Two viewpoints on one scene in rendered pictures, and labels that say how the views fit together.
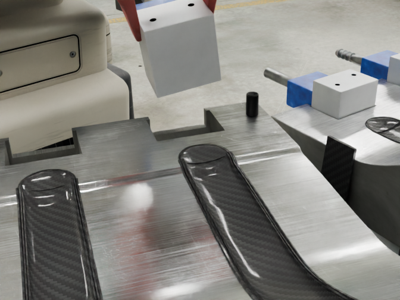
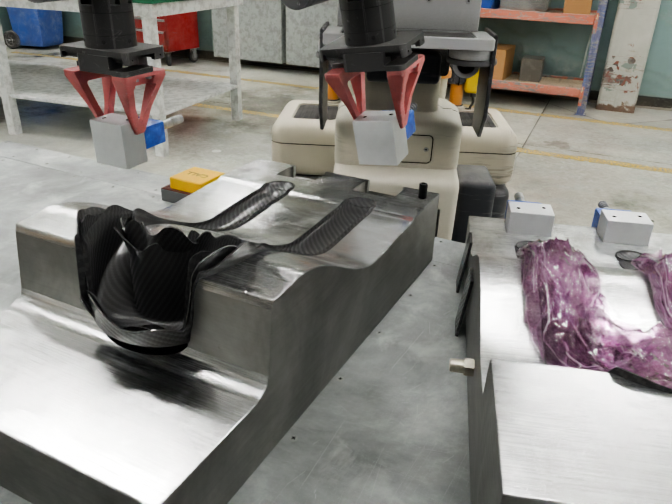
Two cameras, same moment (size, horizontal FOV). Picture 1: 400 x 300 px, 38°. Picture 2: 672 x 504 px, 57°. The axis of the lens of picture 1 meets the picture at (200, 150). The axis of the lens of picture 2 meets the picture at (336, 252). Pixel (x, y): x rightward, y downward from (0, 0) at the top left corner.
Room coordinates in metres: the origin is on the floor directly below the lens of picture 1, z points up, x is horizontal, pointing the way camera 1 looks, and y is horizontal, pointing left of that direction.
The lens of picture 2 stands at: (-0.15, -0.43, 1.15)
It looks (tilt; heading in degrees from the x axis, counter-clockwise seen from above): 26 degrees down; 42
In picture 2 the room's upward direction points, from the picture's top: 2 degrees clockwise
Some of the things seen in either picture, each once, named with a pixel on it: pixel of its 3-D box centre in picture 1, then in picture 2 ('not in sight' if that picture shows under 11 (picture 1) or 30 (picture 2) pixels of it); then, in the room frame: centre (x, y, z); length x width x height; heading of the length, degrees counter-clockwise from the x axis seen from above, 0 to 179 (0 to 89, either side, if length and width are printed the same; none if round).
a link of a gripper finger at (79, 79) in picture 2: not in sight; (109, 90); (0.21, 0.27, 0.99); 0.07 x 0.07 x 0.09; 16
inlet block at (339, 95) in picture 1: (308, 90); (523, 213); (0.54, -0.11, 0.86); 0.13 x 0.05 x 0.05; 33
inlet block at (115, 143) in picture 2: not in sight; (146, 130); (0.25, 0.27, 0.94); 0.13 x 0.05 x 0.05; 16
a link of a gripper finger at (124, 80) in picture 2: not in sight; (126, 92); (0.22, 0.25, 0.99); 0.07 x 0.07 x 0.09; 16
